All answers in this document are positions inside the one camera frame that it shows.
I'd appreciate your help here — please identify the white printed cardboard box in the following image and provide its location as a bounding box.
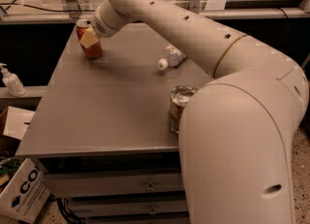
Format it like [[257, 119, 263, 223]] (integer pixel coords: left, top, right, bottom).
[[0, 159, 50, 224]]

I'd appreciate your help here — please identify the open brown cardboard box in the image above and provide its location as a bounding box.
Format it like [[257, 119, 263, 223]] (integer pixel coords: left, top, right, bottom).
[[0, 107, 34, 153]]

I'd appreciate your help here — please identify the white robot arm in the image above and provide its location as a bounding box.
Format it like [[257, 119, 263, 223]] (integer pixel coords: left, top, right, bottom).
[[91, 0, 309, 224]]

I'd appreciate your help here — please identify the grey drawer cabinet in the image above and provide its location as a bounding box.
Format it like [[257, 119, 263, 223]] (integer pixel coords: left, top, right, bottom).
[[16, 23, 210, 224]]

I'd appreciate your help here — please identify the red coke can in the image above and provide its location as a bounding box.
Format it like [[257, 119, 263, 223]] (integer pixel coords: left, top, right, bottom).
[[76, 18, 103, 59]]

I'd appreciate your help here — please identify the white pump dispenser bottle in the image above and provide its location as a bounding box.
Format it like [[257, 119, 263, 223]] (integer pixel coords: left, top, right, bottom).
[[0, 63, 26, 97]]

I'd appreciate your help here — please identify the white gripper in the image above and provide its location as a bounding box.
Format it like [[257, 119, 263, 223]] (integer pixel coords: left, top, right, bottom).
[[79, 0, 130, 48]]

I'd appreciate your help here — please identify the clear plastic water bottle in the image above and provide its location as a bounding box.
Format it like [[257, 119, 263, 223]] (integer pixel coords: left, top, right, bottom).
[[157, 45, 186, 70]]

